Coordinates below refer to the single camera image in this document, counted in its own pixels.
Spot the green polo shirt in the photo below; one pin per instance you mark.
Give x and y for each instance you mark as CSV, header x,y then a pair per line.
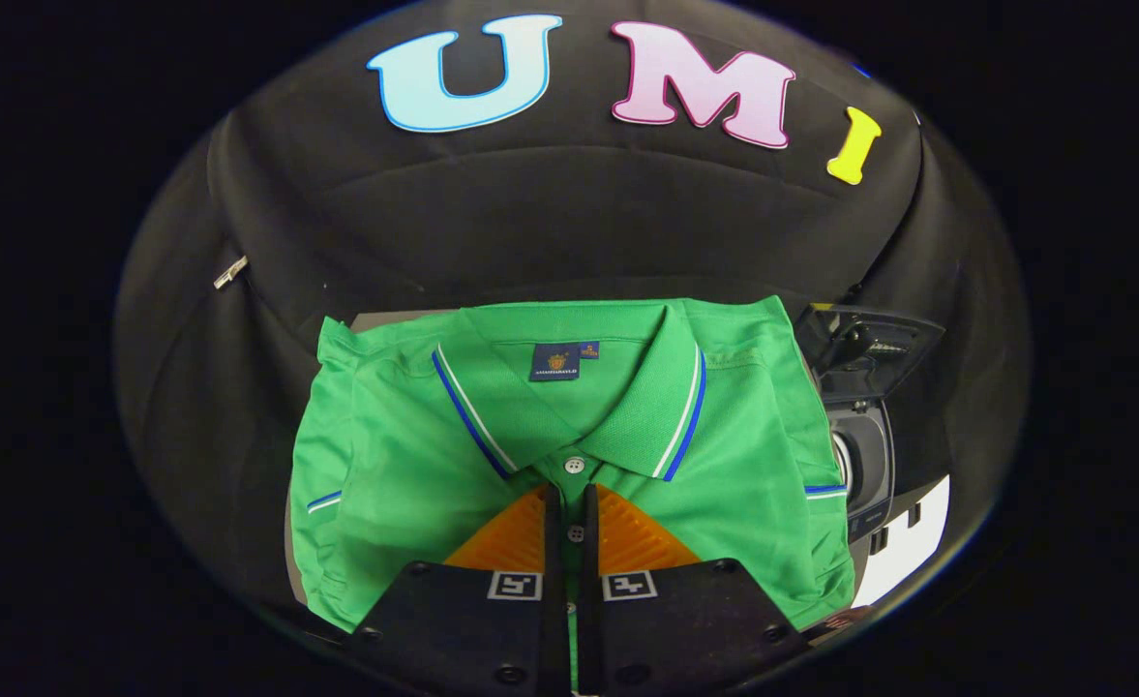
x,y
385,465

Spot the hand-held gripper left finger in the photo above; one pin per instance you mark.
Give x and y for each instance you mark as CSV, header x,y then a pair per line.
x,y
463,629

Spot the white panel with black slots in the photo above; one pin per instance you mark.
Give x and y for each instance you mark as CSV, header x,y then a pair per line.
x,y
903,547

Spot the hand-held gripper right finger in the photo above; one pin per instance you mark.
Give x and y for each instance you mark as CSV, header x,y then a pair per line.
x,y
685,629

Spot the dark glass washing machine lid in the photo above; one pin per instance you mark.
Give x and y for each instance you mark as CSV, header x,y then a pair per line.
x,y
869,344

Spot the black backdrop cloth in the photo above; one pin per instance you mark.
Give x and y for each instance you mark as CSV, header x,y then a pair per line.
x,y
550,213

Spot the silver metal clip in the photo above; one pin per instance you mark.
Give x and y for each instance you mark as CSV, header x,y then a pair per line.
x,y
230,272

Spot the grey washing machine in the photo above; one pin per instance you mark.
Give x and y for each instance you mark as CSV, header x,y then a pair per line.
x,y
869,460

